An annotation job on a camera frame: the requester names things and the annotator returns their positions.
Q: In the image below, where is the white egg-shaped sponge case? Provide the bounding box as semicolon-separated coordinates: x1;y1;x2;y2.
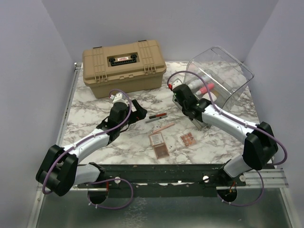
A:
202;92;217;104

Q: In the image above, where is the pink tube with white cap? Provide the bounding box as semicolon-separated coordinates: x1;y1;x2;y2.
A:
195;83;215;95

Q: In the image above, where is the white spray bottle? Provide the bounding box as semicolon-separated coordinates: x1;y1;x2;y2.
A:
188;76;210;89

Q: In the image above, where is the clear acrylic makeup organizer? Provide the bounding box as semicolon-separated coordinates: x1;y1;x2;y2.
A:
172;46;254;129

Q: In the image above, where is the tan plastic toolbox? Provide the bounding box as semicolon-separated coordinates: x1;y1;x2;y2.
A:
82;40;167;98

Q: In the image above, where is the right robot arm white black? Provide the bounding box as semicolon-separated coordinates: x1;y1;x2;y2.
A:
171;82;278;186

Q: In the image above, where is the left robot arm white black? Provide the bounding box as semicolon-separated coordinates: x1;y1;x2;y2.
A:
36;99;147;196

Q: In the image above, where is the pale pink makeup stick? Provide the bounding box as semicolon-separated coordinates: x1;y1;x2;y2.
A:
152;123;175;134

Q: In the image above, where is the houndstooth patterned eyeliner pen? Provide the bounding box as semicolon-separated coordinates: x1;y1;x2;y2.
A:
145;115;168;124

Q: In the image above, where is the red lip gloss tube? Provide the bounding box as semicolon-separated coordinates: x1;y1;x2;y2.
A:
149;113;167;119

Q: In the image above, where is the labelled compact box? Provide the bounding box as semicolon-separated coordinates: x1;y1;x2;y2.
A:
149;133;164;146

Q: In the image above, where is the orange eyeshadow palette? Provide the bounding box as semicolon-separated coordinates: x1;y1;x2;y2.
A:
180;133;197;148

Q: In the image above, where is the rose gold clear compact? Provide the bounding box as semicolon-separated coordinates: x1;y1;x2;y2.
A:
153;144;169;159

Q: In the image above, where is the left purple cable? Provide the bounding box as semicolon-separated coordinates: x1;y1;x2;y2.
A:
42;89;133;210

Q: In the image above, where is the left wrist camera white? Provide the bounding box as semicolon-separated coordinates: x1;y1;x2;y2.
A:
109;92;125;104

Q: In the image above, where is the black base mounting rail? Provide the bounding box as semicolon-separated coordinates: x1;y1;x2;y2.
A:
78;164;246;198

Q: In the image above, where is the aluminium frame rail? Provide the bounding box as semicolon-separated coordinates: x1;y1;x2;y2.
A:
55;62;83;146

